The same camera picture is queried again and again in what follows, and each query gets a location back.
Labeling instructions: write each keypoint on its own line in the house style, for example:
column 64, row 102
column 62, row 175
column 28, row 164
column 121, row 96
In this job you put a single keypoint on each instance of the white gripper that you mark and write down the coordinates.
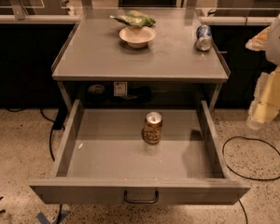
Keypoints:
column 279, row 44

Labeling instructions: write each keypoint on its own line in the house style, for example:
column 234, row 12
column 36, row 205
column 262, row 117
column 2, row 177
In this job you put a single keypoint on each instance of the orange soda can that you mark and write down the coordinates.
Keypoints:
column 151, row 132

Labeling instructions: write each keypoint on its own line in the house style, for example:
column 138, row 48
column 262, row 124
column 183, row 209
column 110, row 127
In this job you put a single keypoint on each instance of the blue soda can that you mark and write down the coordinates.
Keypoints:
column 204, row 39

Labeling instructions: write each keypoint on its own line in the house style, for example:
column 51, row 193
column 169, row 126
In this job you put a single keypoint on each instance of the grey cabinet counter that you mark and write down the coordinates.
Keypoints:
column 94, row 51

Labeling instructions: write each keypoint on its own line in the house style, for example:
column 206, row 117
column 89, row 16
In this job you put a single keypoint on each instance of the grey open drawer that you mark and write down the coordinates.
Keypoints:
column 185, row 167

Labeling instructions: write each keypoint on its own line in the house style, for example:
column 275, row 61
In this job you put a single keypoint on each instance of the white bowl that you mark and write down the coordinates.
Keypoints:
column 137, row 37

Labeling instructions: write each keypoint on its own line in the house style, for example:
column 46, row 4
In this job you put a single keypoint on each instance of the green chip bag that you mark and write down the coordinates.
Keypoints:
column 135, row 18

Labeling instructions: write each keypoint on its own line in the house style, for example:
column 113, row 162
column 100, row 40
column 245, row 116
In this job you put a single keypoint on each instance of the white label sticker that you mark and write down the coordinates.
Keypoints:
column 120, row 89

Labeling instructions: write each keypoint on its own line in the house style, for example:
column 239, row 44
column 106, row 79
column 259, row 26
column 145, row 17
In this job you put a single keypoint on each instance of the blue floor tape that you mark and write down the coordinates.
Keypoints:
column 43, row 219

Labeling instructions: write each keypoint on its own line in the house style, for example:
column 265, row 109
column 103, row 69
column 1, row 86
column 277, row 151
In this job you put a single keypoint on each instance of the black drawer handle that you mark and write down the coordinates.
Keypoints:
column 140, row 198

